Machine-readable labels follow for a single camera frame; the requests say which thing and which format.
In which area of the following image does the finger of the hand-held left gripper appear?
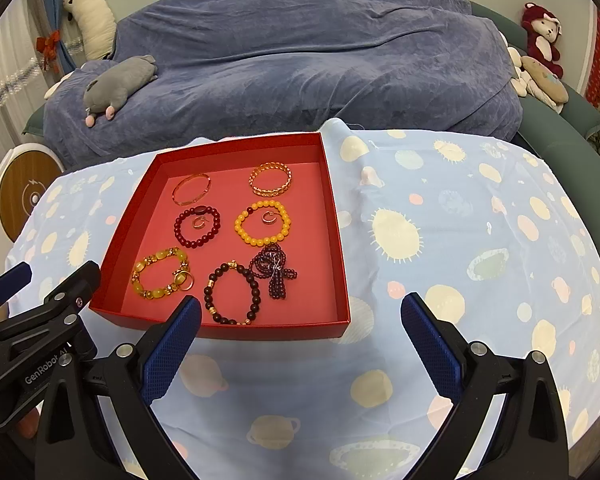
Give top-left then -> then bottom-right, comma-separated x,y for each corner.
0,261 -> 33,311
30,261 -> 102,322

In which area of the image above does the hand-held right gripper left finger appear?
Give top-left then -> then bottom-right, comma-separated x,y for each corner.
34,295 -> 203,480

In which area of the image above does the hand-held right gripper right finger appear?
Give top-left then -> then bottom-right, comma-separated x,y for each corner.
400,293 -> 570,480

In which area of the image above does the yellow jade gold bracelet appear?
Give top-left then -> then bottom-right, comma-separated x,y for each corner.
131,246 -> 191,301

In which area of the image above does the dark brown bead bracelet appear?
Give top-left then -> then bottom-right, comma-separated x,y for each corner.
203,260 -> 262,327

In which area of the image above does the dark red bead bracelet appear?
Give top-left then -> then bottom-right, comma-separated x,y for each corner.
174,204 -> 222,248

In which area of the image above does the purple bead bracelet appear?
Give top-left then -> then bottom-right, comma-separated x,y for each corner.
250,244 -> 300,301

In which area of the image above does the yellow bead bracelet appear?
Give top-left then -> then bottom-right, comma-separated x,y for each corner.
234,200 -> 293,247

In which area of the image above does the red tray box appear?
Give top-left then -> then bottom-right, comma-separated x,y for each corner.
89,132 -> 352,342

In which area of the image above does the round white wooden disc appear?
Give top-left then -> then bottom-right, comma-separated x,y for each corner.
0,142 -> 63,271

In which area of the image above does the light blue printed tablecloth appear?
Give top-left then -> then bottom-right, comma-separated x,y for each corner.
5,117 -> 600,480

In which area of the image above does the thin gold bangle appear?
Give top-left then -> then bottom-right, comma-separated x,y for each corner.
171,173 -> 212,207

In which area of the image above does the grey plush mouse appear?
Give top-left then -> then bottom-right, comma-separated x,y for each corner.
82,55 -> 158,126

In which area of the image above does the window curtain with red bow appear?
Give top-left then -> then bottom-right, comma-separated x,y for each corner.
0,0 -> 83,128

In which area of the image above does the green sofa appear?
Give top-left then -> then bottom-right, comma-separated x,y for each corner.
470,0 -> 600,171

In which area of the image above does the white plush toy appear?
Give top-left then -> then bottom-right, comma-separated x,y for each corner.
62,0 -> 118,61

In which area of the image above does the beige plush toy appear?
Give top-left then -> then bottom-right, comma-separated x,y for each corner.
507,47 -> 570,113

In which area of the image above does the sofa with blue cover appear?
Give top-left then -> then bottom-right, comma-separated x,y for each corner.
42,0 -> 523,171

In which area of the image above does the red plush monkey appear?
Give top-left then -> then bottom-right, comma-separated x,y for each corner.
521,2 -> 565,78

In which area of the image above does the gold chain bracelet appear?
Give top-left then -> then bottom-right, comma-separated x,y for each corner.
248,161 -> 294,197

